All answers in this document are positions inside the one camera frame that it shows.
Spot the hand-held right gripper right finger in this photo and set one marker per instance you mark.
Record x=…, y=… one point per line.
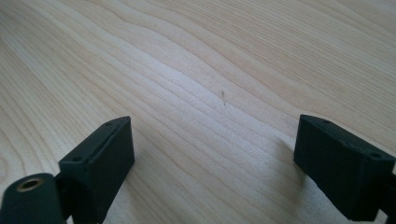
x=342, y=168

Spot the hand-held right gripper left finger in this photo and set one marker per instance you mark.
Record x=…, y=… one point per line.
x=99, y=168

